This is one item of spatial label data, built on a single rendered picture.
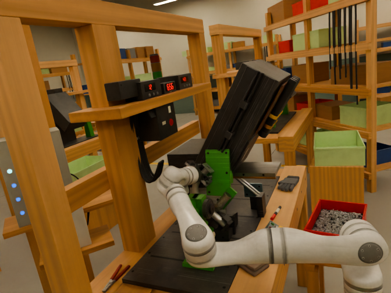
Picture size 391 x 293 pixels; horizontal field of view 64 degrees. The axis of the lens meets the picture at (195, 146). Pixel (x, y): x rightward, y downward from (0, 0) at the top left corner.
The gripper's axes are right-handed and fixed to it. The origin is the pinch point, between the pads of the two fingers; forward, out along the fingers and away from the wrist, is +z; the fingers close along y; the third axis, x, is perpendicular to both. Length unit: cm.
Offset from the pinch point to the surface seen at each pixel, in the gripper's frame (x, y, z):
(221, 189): 0.6, -10.7, 2.8
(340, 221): -22, -56, 26
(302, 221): 8, -52, 93
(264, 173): -15.4, -18.0, 14.7
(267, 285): 2, -48, -23
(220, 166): -6.2, -3.2, 2.8
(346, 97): -141, 42, 893
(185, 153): 4.1, 15.1, 8.4
